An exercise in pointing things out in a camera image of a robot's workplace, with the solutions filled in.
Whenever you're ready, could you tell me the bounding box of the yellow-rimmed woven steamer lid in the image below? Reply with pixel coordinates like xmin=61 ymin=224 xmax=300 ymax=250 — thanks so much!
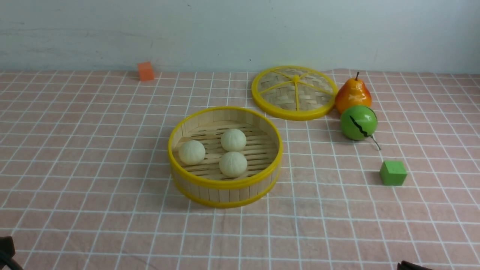
xmin=251 ymin=66 xmax=338 ymax=121

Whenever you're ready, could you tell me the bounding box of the white bun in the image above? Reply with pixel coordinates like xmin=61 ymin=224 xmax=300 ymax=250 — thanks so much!
xmin=220 ymin=129 xmax=247 ymax=152
xmin=219 ymin=151 xmax=248 ymax=178
xmin=178 ymin=140 xmax=206 ymax=166

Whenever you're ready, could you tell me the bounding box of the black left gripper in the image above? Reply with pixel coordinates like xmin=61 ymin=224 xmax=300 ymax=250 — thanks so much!
xmin=0 ymin=236 xmax=23 ymax=270

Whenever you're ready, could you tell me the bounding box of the yellow-rimmed bamboo steamer tray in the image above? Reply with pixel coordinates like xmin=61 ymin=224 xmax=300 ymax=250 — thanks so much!
xmin=167 ymin=106 xmax=283 ymax=208

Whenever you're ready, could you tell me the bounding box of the orange yellow toy pear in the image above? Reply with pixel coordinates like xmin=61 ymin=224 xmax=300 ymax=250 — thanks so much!
xmin=334 ymin=72 xmax=372 ymax=114

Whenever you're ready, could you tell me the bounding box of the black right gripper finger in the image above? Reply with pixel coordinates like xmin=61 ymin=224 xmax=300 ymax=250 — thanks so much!
xmin=397 ymin=260 xmax=432 ymax=270

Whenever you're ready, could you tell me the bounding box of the green cube block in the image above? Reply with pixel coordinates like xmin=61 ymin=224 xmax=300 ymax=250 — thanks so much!
xmin=379 ymin=160 xmax=408 ymax=186

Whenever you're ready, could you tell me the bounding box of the orange cube block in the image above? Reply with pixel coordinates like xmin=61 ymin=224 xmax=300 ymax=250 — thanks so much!
xmin=137 ymin=61 xmax=155 ymax=81

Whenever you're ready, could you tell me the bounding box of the green toy watermelon ball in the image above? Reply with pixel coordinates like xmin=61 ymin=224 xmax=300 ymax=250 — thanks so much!
xmin=340 ymin=105 xmax=381 ymax=150

